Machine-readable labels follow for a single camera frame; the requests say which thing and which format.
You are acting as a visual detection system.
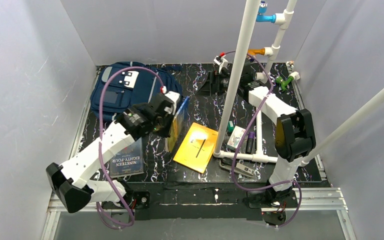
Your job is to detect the orange pipe valve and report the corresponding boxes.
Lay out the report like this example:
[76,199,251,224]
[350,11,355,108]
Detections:
[247,47,266,57]

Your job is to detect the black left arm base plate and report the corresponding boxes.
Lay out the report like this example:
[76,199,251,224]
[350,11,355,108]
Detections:
[123,190,151,210]

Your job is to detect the purple marker pen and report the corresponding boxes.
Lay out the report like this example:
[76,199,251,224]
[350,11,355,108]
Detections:
[245,131,256,154]

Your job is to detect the white rectangular box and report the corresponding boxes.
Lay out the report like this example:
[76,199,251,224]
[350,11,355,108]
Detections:
[226,126,245,151]

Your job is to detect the grey stapler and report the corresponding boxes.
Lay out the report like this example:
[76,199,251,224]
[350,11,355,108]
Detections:
[219,157,254,178]

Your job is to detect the small green eraser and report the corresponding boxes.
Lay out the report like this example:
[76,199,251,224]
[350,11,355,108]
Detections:
[227,120,235,134]

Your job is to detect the Nineteen Eighty-Four book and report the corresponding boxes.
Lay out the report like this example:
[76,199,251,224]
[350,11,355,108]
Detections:
[108,138,144,179]

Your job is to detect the blue pipe valve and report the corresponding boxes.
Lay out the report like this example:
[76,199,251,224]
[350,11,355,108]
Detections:
[255,0,277,24]

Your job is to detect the green pipe valve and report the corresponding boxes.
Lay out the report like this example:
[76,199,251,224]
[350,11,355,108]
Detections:
[275,75,295,91]

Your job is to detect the Animal Farm book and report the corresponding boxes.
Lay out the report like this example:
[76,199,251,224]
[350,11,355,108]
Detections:
[164,96,190,153]

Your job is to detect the navy blue student backpack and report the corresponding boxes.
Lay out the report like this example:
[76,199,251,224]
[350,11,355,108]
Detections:
[90,61,182,122]

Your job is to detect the yellow notebook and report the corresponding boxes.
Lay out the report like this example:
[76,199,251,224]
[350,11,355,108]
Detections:
[173,122,218,174]

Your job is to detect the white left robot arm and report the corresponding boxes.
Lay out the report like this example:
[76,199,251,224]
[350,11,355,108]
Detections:
[45,91,181,213]

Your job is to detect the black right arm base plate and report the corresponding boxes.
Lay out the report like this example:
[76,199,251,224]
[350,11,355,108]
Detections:
[244,188,298,210]

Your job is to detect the aluminium rail frame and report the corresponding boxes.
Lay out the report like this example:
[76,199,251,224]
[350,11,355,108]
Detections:
[41,71,359,240]

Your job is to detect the white PVC pipe frame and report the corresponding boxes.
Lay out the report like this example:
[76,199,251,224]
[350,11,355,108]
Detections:
[214,0,384,167]

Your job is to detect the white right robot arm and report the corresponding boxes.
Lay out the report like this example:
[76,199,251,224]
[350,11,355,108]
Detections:
[233,74,316,195]

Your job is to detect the black pen on notebook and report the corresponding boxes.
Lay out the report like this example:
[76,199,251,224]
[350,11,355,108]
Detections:
[195,138,207,158]

